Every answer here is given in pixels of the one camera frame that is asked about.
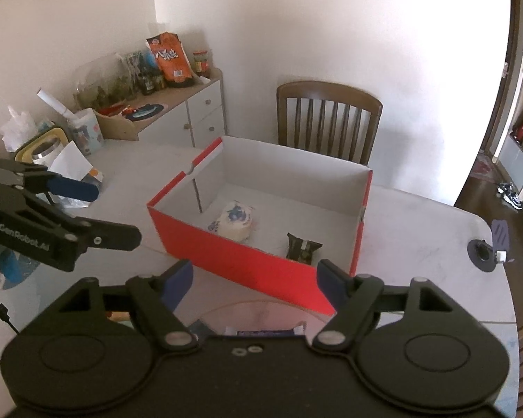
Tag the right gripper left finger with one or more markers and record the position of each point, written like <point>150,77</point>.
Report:
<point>153,301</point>

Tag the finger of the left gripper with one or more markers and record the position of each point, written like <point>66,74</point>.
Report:
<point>85,233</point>
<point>48,182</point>

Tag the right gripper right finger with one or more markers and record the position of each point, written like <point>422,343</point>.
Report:
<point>353,300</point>

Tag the yellow rimmed container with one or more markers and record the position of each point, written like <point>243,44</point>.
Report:
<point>44,148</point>

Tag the white paper sheet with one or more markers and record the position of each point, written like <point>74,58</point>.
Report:
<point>71,163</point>

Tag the small dark snack packet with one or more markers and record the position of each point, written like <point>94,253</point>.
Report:
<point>301,250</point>

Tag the white printed cup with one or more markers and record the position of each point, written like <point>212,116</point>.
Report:
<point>86,131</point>

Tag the red cardboard box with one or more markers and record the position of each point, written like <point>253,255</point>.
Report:
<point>312,196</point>

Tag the glass fish bowl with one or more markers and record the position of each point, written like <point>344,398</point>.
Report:
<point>103,83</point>

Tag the black table socket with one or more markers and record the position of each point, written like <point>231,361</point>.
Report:
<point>483,256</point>

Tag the white sideboard cabinet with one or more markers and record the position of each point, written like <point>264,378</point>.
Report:
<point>188,117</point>

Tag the orange snack bag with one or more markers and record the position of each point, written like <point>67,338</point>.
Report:
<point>171,59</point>

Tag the red lidded jar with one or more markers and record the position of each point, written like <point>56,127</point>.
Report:
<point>201,63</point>

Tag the brown wooden chair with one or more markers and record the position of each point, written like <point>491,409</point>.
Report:
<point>326,118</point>

